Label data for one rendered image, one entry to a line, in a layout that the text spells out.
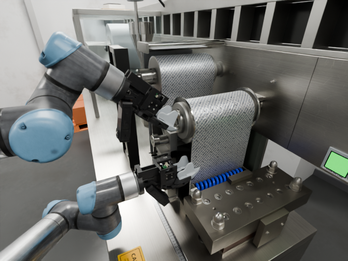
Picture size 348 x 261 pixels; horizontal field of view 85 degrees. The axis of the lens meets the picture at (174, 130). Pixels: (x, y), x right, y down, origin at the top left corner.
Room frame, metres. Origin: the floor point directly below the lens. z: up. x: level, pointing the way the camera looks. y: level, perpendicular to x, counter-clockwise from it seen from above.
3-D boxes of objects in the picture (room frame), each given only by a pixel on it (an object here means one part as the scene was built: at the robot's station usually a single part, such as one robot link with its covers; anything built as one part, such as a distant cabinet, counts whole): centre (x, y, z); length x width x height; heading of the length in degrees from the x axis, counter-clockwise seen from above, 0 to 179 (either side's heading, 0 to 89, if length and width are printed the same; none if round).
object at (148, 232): (1.41, 0.34, 0.88); 2.52 x 0.66 x 0.04; 25
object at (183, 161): (0.50, -0.03, 1.11); 0.09 x 0.03 x 0.06; 116
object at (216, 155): (0.54, -0.16, 1.11); 0.23 x 0.01 x 0.18; 115
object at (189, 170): (0.47, -0.05, 1.11); 0.09 x 0.03 x 0.06; 114
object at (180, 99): (0.54, -0.03, 1.25); 0.15 x 0.01 x 0.15; 25
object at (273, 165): (0.56, -0.37, 1.05); 0.04 x 0.04 x 0.04
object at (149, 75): (0.76, 0.10, 1.34); 0.06 x 0.06 x 0.06; 25
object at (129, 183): (0.40, 0.13, 1.11); 0.08 x 0.05 x 0.08; 25
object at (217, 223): (0.34, -0.12, 1.05); 0.04 x 0.04 x 0.04
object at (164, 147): (0.55, 0.03, 1.05); 0.06 x 0.05 x 0.31; 115
